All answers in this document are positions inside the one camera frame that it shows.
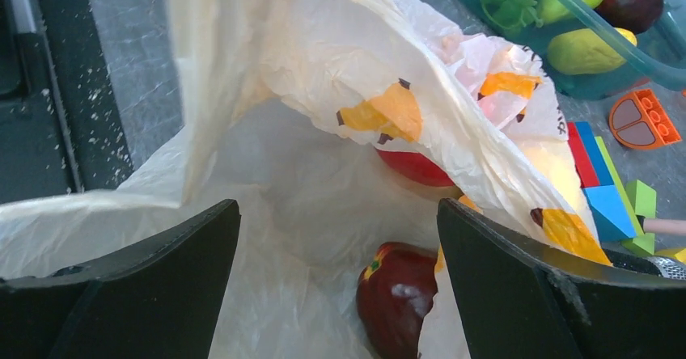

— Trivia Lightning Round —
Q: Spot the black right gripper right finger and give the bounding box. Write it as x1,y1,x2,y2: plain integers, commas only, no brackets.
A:
437,199,685,358

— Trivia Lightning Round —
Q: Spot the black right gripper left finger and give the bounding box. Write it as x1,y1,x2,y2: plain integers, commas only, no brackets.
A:
1,200,241,358

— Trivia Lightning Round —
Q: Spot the dark red fake apple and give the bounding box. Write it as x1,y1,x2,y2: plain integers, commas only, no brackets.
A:
356,242,438,359

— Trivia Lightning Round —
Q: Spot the translucent banana print plastic bag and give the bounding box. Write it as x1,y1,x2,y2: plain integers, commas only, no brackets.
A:
1,0,608,358

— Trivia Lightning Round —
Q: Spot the small yellow fake mango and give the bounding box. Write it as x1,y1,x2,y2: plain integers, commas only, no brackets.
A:
547,28,627,75

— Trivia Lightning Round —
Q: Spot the dark red fake fruit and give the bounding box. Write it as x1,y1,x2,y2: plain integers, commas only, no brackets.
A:
595,0,664,34

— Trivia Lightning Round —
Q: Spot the red blue green brick stack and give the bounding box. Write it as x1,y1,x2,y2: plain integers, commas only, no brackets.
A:
567,121,642,243

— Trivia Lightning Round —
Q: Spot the lime green toy brick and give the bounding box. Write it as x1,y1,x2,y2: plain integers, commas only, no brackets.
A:
621,179,657,257

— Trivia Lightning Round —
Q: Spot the yellow arch toy brick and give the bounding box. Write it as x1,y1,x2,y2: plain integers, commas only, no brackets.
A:
655,247,686,264

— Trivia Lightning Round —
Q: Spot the red orange round brick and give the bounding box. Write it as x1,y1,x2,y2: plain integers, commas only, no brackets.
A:
608,88,682,150

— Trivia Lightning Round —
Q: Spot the teal plastic basket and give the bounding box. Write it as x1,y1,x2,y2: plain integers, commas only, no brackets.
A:
459,0,685,99

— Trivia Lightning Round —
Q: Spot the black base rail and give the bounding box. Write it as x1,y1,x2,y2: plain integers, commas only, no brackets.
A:
1,0,133,203

